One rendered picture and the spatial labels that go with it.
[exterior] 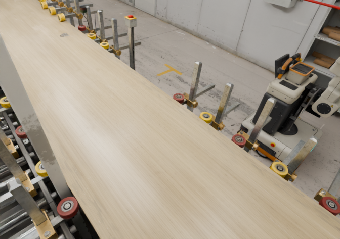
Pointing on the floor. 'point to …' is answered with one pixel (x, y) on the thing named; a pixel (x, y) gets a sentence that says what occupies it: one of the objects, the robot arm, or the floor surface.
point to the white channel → (35, 130)
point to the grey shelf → (332, 48)
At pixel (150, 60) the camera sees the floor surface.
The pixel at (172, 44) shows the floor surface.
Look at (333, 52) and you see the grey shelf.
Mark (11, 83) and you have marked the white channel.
